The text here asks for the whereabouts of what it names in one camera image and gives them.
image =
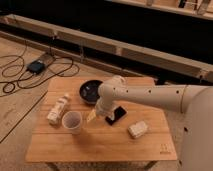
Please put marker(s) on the white paper cup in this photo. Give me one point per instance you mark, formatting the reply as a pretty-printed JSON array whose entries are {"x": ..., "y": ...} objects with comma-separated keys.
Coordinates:
[{"x": 72, "y": 121}]

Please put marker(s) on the long wooden frame beam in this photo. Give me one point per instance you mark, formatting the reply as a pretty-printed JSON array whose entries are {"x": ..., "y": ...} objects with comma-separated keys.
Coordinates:
[{"x": 149, "y": 56}]

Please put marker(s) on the wooden table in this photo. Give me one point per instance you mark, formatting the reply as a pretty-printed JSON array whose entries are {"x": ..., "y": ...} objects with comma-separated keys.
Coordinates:
[{"x": 98, "y": 141}]

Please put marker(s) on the dark blue bowl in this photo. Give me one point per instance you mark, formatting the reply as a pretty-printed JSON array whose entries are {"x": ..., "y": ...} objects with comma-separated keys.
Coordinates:
[{"x": 89, "y": 91}]

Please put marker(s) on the black rectangular eraser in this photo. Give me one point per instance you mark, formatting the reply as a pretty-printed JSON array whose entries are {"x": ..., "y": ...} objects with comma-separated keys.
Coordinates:
[{"x": 119, "y": 112}]

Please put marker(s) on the white plastic bottle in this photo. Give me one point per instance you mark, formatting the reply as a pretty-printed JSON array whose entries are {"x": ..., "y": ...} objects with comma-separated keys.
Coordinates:
[{"x": 59, "y": 108}]

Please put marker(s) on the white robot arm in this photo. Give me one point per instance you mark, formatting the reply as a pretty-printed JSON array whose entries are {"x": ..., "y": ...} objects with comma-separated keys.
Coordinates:
[{"x": 195, "y": 101}]

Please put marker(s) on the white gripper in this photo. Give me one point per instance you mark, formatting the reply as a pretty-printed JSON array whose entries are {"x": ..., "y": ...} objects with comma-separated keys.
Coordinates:
[{"x": 102, "y": 108}]

